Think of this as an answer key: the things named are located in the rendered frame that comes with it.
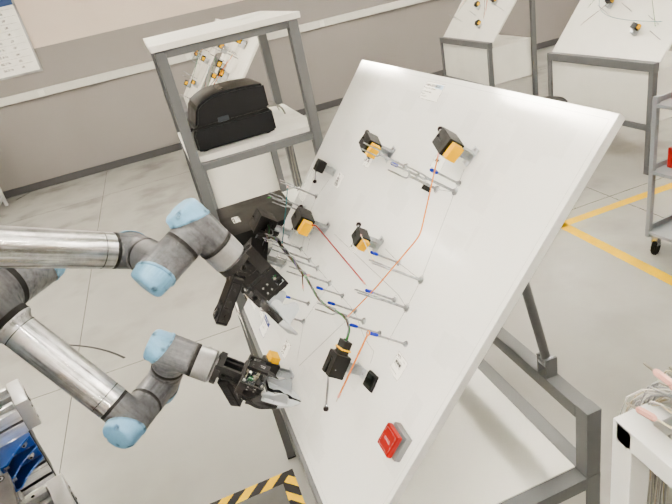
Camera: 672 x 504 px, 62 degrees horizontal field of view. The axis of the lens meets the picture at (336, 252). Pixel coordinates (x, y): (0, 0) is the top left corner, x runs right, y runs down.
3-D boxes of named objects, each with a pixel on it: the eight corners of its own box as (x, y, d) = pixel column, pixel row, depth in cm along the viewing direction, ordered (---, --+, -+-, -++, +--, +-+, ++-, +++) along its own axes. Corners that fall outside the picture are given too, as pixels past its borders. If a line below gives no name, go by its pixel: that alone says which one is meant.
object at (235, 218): (225, 255, 219) (220, 239, 216) (212, 224, 250) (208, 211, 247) (304, 228, 226) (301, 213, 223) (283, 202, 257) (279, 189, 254)
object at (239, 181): (230, 266, 452) (161, 55, 378) (210, 219, 554) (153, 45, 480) (314, 238, 467) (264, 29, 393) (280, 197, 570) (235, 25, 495)
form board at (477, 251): (247, 308, 219) (243, 307, 219) (366, 61, 198) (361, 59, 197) (356, 571, 117) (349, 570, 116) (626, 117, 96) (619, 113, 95)
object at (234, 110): (198, 154, 203) (181, 101, 194) (190, 142, 223) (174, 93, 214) (277, 131, 210) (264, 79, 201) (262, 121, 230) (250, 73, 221)
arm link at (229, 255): (207, 263, 111) (200, 253, 118) (223, 279, 113) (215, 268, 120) (235, 237, 112) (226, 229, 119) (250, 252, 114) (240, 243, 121)
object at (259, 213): (286, 212, 212) (251, 199, 205) (298, 229, 197) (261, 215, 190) (278, 228, 213) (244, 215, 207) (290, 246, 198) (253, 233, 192)
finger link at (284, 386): (306, 394, 127) (268, 380, 125) (299, 403, 131) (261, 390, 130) (309, 382, 129) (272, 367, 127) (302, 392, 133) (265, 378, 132)
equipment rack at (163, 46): (287, 461, 260) (148, 47, 177) (259, 385, 313) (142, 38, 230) (386, 420, 271) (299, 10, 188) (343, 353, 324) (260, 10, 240)
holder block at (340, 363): (335, 372, 136) (321, 369, 134) (344, 351, 136) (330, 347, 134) (342, 380, 132) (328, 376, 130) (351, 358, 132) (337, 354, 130)
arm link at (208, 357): (187, 381, 126) (201, 351, 132) (206, 389, 127) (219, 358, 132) (192, 368, 121) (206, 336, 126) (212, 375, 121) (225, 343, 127)
